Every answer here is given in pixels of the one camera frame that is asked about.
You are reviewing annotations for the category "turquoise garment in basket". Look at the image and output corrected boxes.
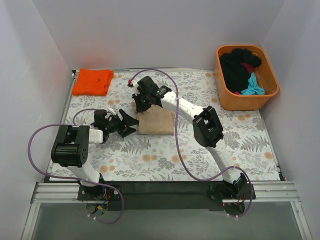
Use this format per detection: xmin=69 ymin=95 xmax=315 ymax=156
xmin=240 ymin=72 xmax=265 ymax=96

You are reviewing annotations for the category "aluminium mounting rail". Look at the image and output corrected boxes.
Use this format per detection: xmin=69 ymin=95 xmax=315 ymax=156
xmin=21 ymin=181 xmax=312 ymax=240

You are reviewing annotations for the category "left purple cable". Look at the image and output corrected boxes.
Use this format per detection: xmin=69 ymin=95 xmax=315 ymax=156
xmin=26 ymin=108 xmax=126 ymax=224

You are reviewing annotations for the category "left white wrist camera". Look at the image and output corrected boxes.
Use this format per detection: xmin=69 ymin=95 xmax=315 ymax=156
xmin=108 ymin=104 xmax=117 ymax=116

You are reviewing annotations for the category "beige t shirt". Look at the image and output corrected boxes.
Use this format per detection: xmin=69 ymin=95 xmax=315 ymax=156
xmin=131 ymin=102 xmax=176 ymax=136

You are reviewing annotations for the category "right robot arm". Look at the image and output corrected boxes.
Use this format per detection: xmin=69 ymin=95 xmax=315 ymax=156
xmin=128 ymin=76 xmax=254 ymax=200

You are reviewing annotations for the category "black t shirt in basket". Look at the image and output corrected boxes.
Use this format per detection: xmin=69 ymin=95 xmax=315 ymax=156
xmin=219 ymin=48 xmax=262 ymax=93

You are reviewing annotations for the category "red garment in basket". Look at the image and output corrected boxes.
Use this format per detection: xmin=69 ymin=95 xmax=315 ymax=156
xmin=241 ymin=62 xmax=255 ymax=75

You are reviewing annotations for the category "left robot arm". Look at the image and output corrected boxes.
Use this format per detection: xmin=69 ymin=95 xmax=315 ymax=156
xmin=51 ymin=109 xmax=139 ymax=200

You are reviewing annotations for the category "orange plastic basket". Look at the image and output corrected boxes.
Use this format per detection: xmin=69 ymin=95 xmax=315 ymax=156
xmin=214 ymin=44 xmax=280 ymax=111

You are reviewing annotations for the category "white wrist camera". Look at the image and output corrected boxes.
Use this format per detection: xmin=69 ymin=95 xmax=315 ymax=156
xmin=108 ymin=104 xmax=117 ymax=116
xmin=127 ymin=79 xmax=140 ymax=94

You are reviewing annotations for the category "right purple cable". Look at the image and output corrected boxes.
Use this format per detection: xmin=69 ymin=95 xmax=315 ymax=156
xmin=127 ymin=68 xmax=255 ymax=218

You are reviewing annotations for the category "folded orange t shirt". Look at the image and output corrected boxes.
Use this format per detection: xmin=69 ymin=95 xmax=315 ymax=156
xmin=71 ymin=68 xmax=114 ymax=97

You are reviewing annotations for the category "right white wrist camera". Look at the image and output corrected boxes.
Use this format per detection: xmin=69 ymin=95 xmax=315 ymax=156
xmin=127 ymin=79 xmax=140 ymax=94

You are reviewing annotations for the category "purple cable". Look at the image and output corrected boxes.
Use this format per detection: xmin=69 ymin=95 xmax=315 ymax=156
xmin=26 ymin=108 xmax=126 ymax=224
xmin=127 ymin=68 xmax=255 ymax=218

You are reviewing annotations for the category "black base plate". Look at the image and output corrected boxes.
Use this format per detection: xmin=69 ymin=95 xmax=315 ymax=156
xmin=77 ymin=181 xmax=256 ymax=213

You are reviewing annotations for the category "floral table mat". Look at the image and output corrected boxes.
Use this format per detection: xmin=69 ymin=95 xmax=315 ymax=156
xmin=65 ymin=70 xmax=280 ymax=181

